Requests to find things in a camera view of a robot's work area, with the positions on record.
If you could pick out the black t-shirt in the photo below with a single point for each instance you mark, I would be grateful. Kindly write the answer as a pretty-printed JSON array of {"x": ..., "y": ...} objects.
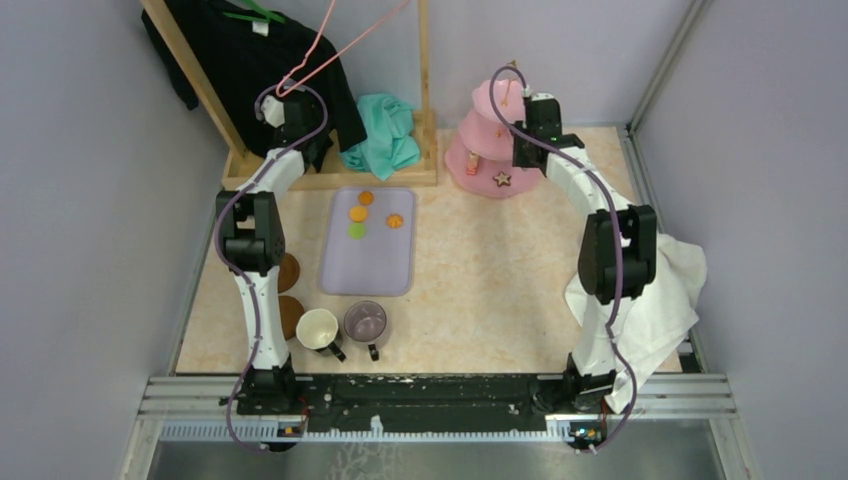
[{"x": 240, "y": 63}]

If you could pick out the pink three-tier cake stand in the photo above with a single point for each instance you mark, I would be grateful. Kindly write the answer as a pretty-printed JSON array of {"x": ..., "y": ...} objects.
[{"x": 481, "y": 132}]

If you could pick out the white towel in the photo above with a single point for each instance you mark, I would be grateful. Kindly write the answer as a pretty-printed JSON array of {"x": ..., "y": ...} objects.
[{"x": 647, "y": 329}]

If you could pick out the teal cloth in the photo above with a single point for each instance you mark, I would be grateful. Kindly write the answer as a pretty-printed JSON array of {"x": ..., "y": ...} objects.
[{"x": 389, "y": 146}]

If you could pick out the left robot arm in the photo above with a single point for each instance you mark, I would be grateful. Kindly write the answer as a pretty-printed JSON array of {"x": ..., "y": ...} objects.
[{"x": 249, "y": 240}]

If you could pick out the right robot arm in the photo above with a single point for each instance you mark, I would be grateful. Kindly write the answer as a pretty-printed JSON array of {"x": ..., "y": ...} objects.
[{"x": 617, "y": 256}]

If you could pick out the green round cookie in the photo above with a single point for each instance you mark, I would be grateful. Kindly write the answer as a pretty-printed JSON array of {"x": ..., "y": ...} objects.
[{"x": 357, "y": 230}]

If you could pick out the small orange round cookie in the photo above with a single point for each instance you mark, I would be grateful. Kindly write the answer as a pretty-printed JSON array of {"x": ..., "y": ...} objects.
[{"x": 366, "y": 198}]

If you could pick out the star-shaped iced cookie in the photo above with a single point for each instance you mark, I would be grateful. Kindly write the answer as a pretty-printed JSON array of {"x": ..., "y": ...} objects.
[{"x": 502, "y": 179}]

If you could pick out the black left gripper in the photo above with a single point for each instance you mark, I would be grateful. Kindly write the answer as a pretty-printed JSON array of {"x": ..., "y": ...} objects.
[{"x": 317, "y": 115}]

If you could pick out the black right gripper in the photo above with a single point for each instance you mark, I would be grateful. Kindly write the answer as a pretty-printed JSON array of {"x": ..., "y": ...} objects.
[{"x": 518, "y": 158}]

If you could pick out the brown saucer near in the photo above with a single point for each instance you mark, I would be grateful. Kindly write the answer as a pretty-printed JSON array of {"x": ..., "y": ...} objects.
[{"x": 291, "y": 310}]

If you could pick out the lavender serving tray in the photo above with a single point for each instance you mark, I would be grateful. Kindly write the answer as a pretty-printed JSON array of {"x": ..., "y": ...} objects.
[{"x": 380, "y": 264}]

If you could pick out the orange swirl cookie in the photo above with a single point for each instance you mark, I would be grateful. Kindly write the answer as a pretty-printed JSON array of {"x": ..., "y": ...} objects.
[{"x": 395, "y": 221}]

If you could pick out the brown saucer far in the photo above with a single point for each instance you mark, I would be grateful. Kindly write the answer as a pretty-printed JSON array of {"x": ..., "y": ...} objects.
[{"x": 289, "y": 273}]

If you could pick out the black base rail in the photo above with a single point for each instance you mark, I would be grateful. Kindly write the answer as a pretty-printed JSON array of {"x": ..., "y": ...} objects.
[{"x": 475, "y": 403}]

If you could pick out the purple mug black handle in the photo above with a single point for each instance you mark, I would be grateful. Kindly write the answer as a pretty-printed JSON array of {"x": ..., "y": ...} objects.
[{"x": 366, "y": 322}]

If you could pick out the brown saucer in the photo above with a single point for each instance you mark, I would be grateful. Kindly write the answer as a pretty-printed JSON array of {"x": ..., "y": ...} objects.
[
  {"x": 289, "y": 273},
  {"x": 291, "y": 310}
]

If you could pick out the green clothes hanger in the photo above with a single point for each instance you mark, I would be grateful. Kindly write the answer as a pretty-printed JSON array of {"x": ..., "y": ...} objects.
[{"x": 255, "y": 13}]

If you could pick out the orange waffle round cookie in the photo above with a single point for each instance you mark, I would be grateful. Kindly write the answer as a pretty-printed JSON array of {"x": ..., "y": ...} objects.
[{"x": 358, "y": 214}]

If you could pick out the red striped cake piece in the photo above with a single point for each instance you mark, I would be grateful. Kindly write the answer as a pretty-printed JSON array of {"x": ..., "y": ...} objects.
[{"x": 472, "y": 164}]

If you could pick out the cream mug black handle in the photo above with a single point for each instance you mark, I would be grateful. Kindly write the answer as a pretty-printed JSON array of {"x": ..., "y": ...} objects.
[{"x": 318, "y": 330}]

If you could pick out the wooden clothes rack frame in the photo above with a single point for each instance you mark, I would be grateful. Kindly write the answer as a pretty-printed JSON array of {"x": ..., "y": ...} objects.
[{"x": 242, "y": 163}]

